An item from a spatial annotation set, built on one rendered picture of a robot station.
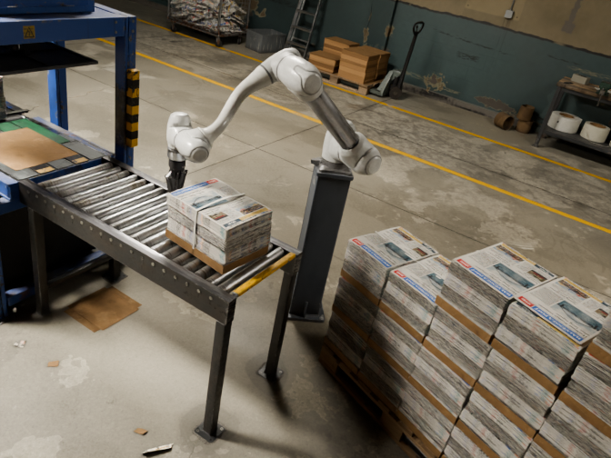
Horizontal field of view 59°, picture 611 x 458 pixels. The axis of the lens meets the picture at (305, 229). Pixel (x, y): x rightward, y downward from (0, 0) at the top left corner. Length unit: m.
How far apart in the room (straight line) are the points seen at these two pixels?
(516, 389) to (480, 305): 0.34
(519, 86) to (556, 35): 0.83
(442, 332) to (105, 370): 1.70
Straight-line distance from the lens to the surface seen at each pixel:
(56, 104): 3.80
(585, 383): 2.15
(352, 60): 8.67
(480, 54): 9.08
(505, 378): 2.32
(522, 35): 8.93
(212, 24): 9.98
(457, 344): 2.41
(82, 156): 3.29
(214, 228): 2.25
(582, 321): 2.26
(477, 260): 2.35
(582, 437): 2.25
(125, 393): 2.91
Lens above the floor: 2.15
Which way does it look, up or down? 29 degrees down
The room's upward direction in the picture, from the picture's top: 12 degrees clockwise
